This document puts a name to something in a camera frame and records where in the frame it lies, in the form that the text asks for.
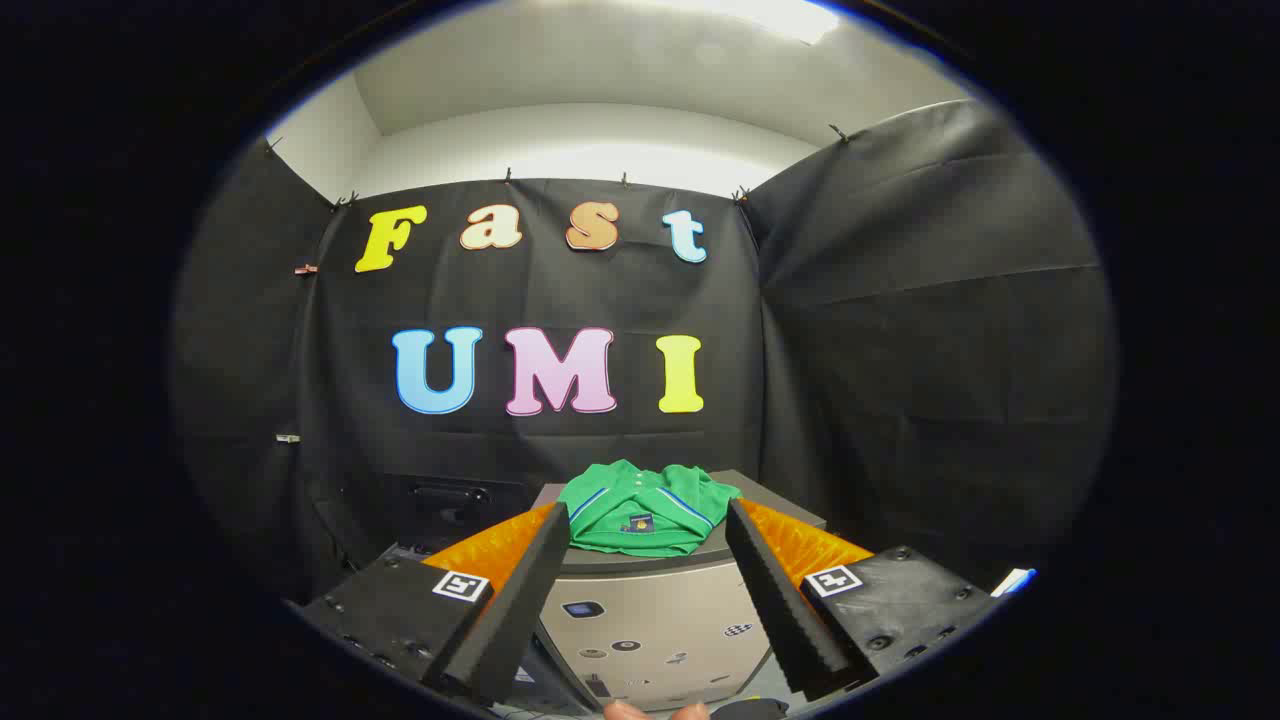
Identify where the green polo shirt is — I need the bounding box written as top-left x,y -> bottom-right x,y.
556,459 -> 744,558

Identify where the black backdrop cloth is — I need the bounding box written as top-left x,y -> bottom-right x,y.
170,98 -> 1118,603

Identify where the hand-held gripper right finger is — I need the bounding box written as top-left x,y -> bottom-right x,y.
724,497 -> 1003,703

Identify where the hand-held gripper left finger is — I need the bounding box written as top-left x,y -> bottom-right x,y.
298,500 -> 572,707

